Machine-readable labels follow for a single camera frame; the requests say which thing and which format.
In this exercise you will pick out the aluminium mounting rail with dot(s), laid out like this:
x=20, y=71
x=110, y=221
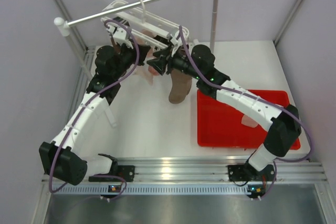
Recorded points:
x=194, y=177

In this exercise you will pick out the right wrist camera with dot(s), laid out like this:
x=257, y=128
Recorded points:
x=175, y=39

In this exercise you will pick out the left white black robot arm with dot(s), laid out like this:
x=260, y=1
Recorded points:
x=74, y=155

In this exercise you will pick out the white plastic clip hanger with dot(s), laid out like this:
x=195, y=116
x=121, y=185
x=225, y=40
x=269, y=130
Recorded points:
x=137, y=19

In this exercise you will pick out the white metal drying rack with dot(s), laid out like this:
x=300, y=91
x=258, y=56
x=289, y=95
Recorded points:
x=147, y=1

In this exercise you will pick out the taupe sock with striped cuff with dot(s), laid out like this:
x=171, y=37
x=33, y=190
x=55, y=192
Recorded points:
x=181, y=86

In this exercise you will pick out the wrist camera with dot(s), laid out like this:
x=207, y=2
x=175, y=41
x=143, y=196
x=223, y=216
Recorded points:
x=119, y=36
x=175, y=39

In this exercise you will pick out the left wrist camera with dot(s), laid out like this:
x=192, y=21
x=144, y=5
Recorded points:
x=119, y=36

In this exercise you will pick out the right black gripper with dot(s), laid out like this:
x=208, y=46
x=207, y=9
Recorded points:
x=160, y=63

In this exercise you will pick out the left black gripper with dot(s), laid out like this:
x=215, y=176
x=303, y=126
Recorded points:
x=143, y=50

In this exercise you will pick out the dark brown hanging sock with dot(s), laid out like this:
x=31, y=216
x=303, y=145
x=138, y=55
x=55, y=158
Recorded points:
x=115, y=45

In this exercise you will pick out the thick pink sock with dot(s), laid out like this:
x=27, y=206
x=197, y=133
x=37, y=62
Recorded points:
x=152, y=71

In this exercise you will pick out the red plastic tray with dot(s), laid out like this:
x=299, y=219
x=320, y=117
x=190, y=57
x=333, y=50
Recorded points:
x=221, y=125

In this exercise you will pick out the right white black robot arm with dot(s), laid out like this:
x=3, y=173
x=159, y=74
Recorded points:
x=280, y=123

